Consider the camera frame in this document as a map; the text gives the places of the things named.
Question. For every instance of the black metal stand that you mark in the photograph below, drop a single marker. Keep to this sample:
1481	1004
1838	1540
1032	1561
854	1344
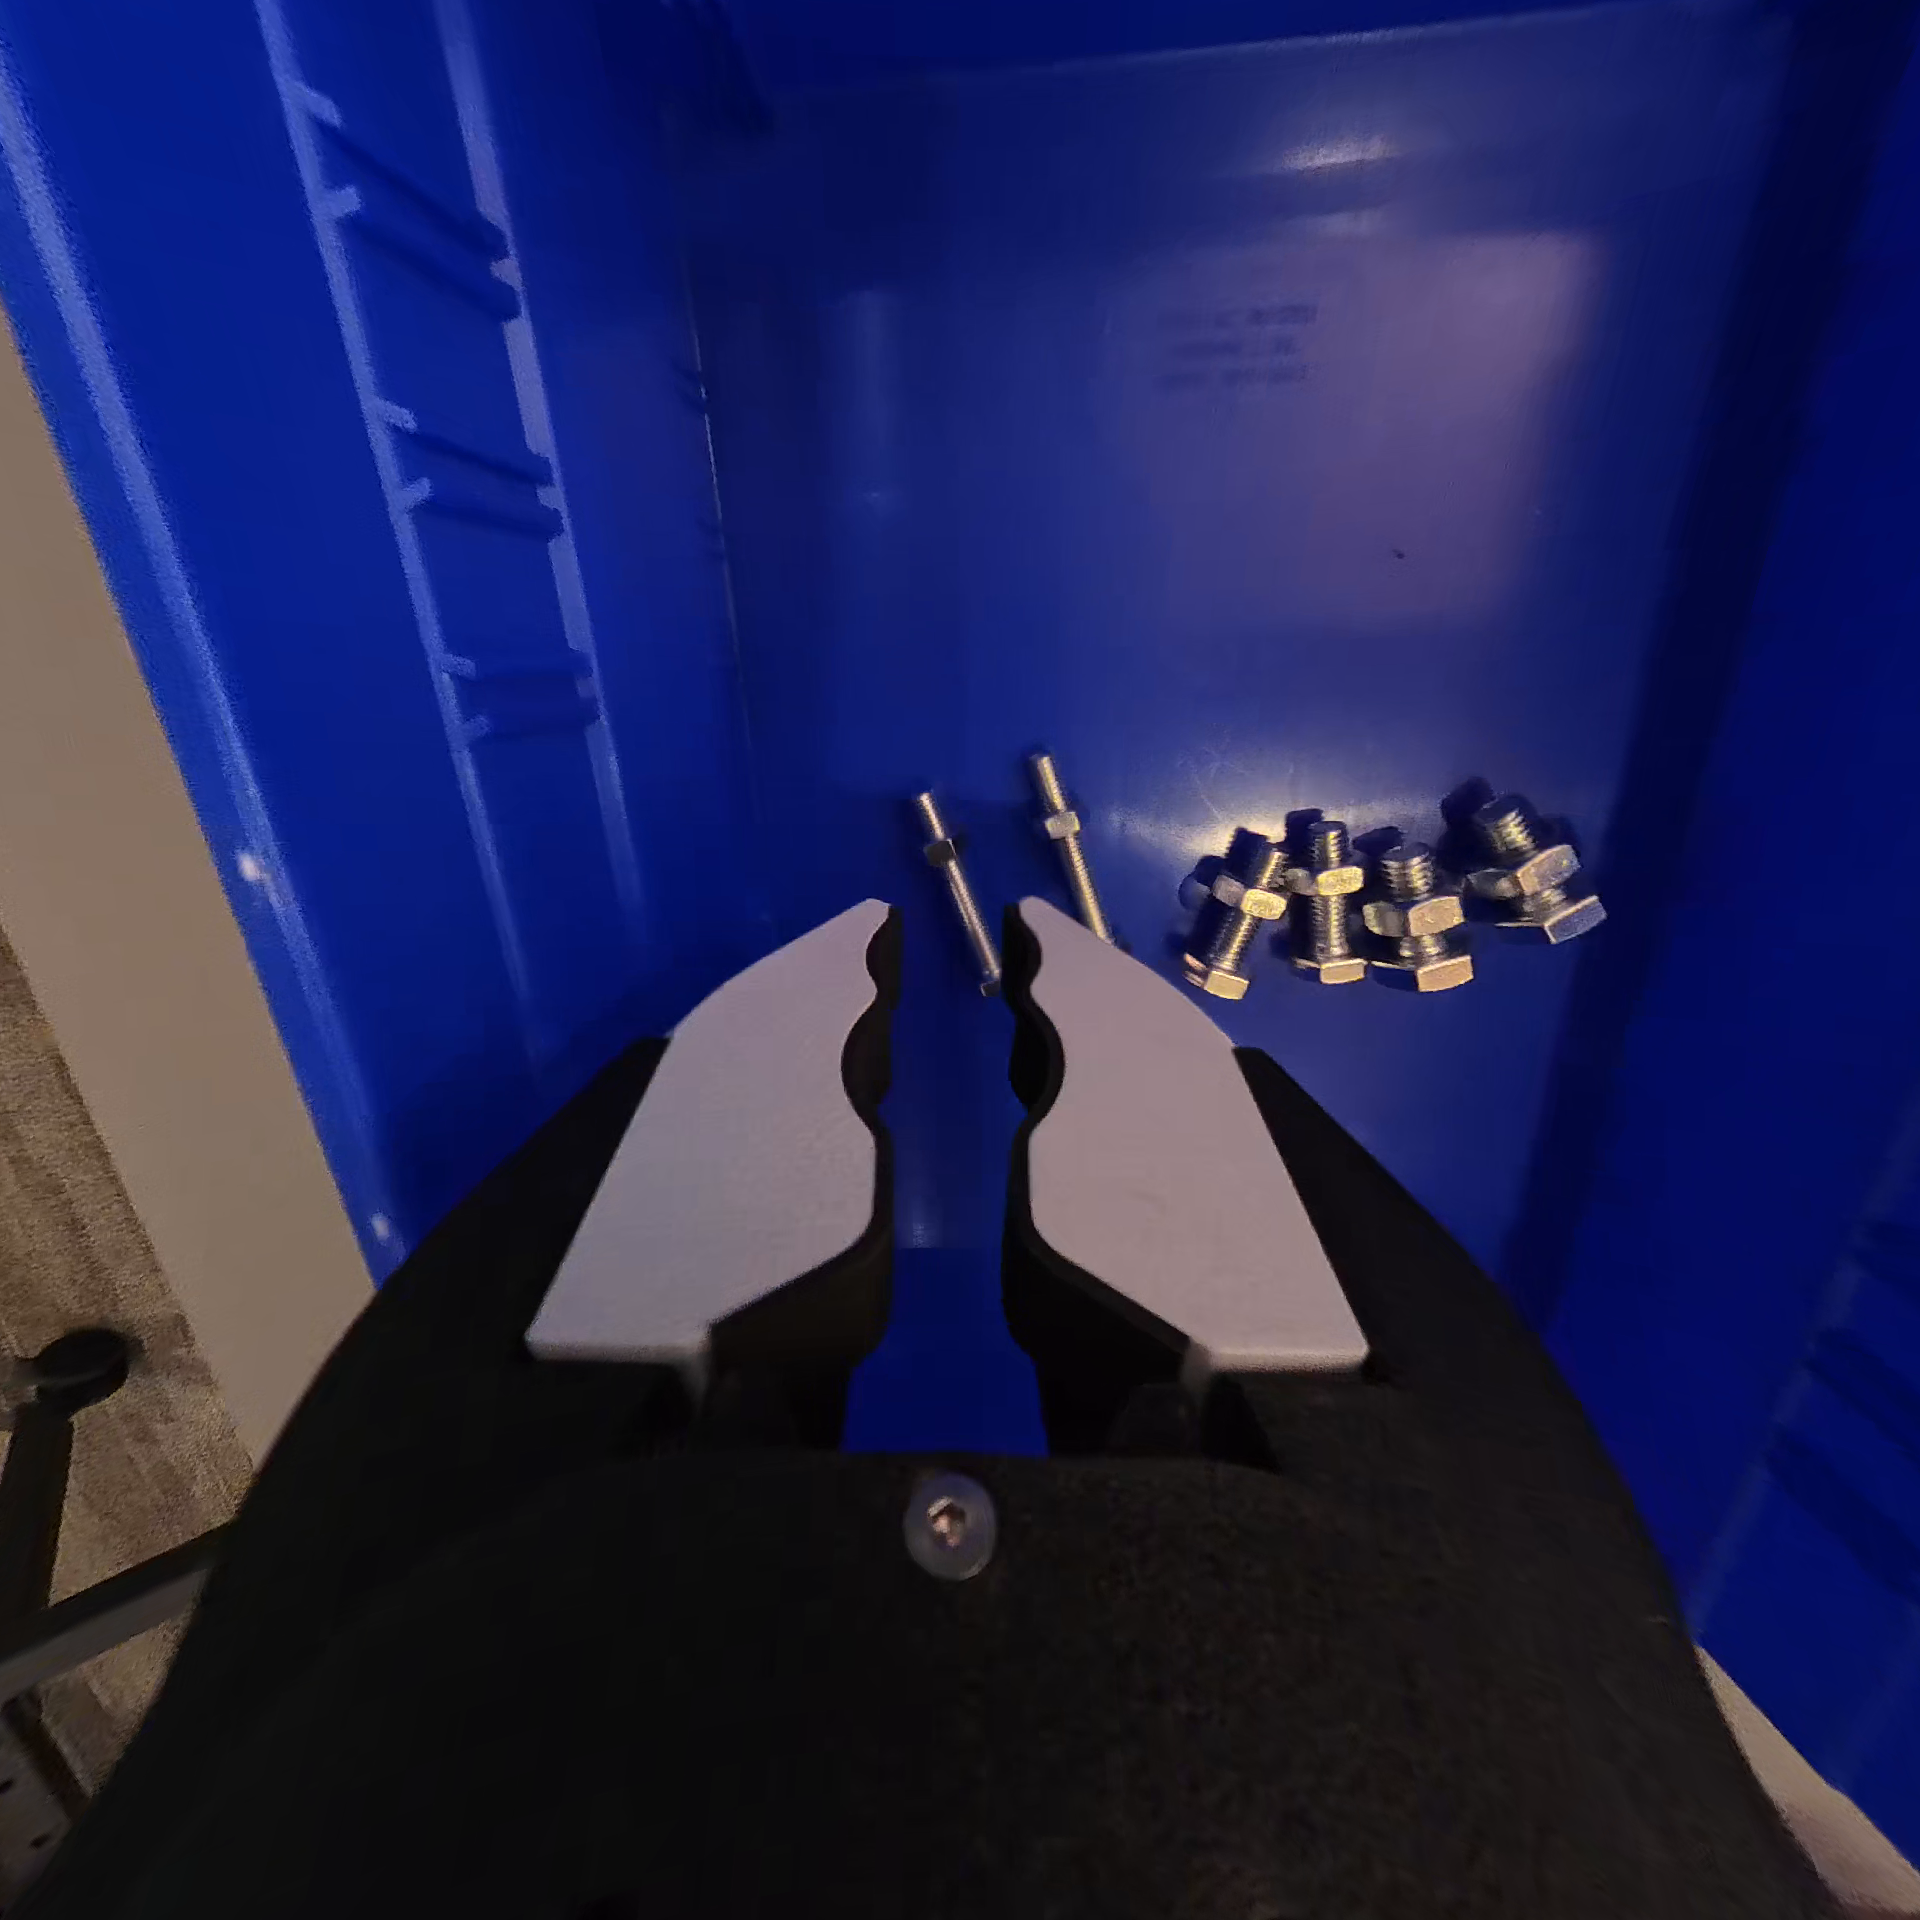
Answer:
44	1441

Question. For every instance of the blue plastic bin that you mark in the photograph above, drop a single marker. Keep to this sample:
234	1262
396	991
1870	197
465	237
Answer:
1200	524

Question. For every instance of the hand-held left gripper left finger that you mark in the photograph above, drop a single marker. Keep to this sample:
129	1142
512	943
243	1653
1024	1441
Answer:
735	1184

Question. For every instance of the short thick bolt with nut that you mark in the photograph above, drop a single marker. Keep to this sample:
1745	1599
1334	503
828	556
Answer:
1239	915
1530	871
1418	922
1328	908

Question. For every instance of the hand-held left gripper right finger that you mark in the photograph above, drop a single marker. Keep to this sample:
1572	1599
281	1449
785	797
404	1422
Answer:
1170	1184

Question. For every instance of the long thin bolt with nut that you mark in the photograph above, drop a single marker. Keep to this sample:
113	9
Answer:
1069	848
957	892

